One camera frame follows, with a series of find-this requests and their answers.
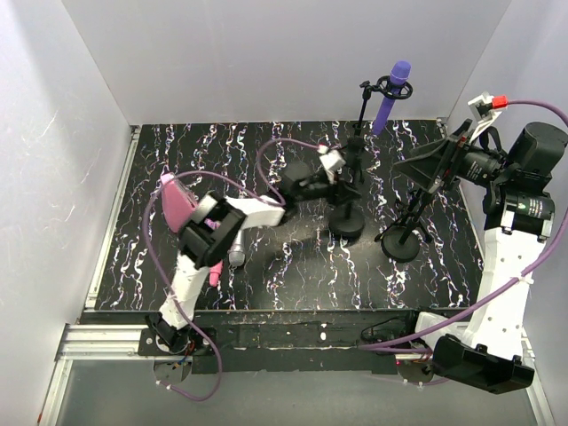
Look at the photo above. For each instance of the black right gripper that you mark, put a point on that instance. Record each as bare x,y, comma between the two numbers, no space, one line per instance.
446,159

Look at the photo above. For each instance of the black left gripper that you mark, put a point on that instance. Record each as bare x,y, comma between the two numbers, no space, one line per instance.
340,190

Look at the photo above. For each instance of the round base stand with clip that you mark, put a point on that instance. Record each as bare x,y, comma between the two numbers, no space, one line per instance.
347,221

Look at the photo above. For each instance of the purple microphone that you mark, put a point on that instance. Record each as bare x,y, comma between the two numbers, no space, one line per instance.
393,87

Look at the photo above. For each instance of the silver microphone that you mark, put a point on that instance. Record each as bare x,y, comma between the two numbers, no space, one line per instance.
237,252

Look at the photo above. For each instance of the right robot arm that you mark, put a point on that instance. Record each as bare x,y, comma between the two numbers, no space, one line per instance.
519,214

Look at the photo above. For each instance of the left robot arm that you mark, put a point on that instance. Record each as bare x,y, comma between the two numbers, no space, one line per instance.
207,228

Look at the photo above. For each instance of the round base stand with scissor clamp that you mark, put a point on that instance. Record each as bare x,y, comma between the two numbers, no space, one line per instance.
401,240

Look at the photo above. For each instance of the pink microphone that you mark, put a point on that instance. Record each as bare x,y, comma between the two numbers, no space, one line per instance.
215,273

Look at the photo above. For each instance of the pink microphone case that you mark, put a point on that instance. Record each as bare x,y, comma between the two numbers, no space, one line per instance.
178,202

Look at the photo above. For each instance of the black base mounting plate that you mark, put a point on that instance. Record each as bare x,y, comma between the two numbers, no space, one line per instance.
288,341

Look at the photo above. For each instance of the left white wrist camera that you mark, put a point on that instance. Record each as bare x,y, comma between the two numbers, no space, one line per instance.
331,160

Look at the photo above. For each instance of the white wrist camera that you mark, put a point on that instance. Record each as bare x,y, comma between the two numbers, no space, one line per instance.
331,160
486,109

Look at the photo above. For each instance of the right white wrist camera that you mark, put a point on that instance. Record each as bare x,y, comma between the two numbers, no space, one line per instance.
486,109

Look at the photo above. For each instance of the aluminium rail frame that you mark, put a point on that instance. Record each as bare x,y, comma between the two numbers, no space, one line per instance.
103,380

